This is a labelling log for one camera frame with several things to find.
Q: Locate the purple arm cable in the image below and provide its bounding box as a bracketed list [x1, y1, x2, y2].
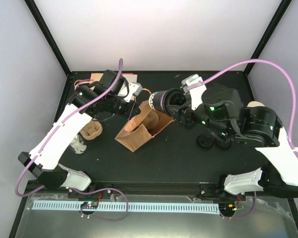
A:
[189, 59, 298, 172]
[16, 58, 125, 197]

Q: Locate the brown paper bag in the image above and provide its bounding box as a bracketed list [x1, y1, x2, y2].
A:
[115, 100, 173, 152]

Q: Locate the printed orange paper bag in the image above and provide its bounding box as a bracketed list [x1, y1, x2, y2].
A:
[74, 73, 139, 100]

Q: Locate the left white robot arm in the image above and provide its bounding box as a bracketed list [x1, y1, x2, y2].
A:
[18, 70, 143, 198]

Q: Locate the black coffee cup lid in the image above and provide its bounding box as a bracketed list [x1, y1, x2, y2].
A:
[149, 89, 186, 113]
[214, 137, 231, 150]

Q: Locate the brown pulp cup carrier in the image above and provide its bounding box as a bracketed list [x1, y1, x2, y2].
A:
[80, 120, 103, 140]

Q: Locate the white plastic cutlery bundle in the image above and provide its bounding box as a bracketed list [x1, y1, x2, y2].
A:
[70, 137, 87, 154]

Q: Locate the purple cable loop at rail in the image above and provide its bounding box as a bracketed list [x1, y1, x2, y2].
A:
[79, 184, 131, 220]

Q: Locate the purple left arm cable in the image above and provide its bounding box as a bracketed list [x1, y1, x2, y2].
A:
[16, 58, 125, 197]

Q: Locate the perforated white metal rail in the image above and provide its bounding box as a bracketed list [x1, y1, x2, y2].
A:
[32, 200, 220, 215]

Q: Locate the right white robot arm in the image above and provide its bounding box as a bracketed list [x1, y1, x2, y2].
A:
[161, 74, 298, 200]

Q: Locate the stack of white paper cups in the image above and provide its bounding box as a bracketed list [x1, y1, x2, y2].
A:
[247, 101, 265, 108]

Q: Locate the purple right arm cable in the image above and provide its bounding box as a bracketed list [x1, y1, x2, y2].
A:
[189, 59, 298, 172]

